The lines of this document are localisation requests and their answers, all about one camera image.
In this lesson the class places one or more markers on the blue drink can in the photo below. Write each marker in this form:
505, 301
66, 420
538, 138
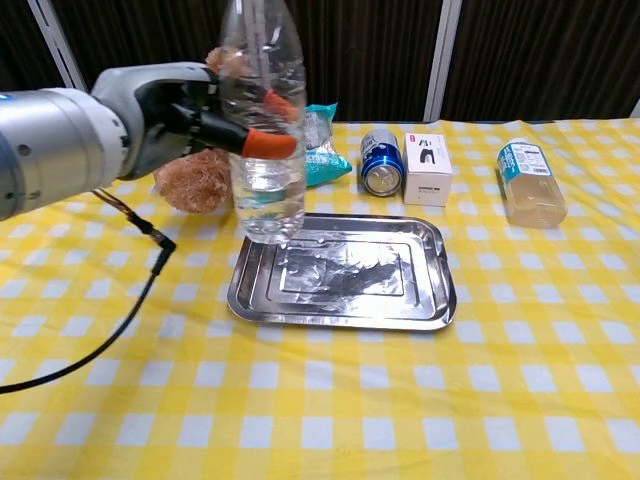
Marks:
382, 165

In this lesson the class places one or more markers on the clear bottle green cap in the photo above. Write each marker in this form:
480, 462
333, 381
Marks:
267, 200

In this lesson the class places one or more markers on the metal tray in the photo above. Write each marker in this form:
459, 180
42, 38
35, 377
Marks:
350, 280

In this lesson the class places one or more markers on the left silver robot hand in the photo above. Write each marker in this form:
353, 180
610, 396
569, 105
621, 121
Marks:
160, 115

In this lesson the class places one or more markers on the small white carton box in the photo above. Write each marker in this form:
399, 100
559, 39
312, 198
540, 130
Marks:
429, 170

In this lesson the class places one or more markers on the pale juice bottle blue label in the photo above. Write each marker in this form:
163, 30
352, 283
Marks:
532, 187

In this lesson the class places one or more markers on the yellow white checkered tablecloth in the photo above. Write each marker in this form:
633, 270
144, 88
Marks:
350, 400

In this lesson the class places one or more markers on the brown teddy bear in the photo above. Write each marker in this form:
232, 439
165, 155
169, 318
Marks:
192, 182

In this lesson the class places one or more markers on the silver partition frame post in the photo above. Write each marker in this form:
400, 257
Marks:
442, 60
55, 45

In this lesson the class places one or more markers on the teal snack bag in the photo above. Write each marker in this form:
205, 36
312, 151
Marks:
322, 160

